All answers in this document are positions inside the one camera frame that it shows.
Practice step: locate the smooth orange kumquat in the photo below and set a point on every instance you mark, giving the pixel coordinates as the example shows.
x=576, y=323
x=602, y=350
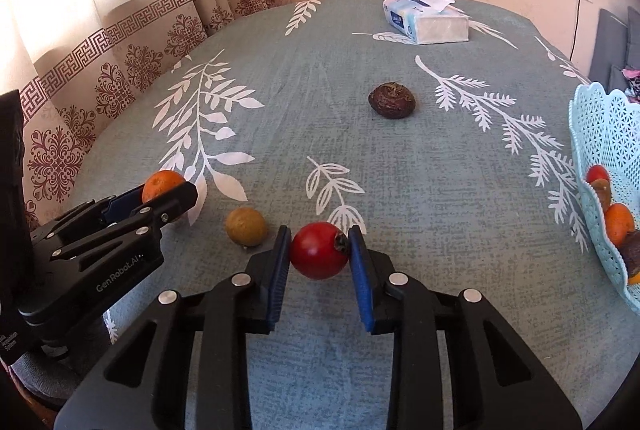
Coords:
x=636, y=279
x=619, y=222

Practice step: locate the tissue pack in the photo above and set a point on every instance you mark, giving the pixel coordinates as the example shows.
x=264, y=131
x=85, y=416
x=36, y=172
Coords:
x=440, y=29

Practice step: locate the small bumpy tangerine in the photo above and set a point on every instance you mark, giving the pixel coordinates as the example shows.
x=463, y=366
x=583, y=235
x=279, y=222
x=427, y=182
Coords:
x=161, y=181

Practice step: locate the beige patterned curtain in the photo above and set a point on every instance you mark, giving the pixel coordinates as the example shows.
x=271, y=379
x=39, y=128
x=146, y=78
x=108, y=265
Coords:
x=125, y=34

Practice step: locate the grey cushion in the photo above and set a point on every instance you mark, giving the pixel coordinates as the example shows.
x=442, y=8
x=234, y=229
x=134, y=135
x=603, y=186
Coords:
x=605, y=44
x=634, y=34

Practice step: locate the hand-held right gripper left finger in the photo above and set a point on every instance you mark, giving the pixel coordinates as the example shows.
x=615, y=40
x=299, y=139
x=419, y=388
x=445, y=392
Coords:
x=280, y=280

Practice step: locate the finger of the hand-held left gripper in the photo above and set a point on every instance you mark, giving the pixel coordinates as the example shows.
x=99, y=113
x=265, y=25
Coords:
x=170, y=205
x=120, y=206

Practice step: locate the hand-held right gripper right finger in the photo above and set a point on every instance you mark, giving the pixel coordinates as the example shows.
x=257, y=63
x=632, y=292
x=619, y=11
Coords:
x=361, y=280

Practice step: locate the tan longan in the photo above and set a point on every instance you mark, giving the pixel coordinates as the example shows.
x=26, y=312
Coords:
x=245, y=226
x=601, y=195

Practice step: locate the light blue lattice basket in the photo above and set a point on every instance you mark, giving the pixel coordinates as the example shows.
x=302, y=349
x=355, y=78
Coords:
x=607, y=134

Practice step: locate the dark brown water chestnut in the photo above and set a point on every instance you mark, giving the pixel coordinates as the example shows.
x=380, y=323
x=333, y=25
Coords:
x=392, y=99
x=632, y=255

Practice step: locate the red tomato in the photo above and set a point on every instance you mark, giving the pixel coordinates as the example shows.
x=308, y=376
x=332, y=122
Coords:
x=597, y=173
x=317, y=251

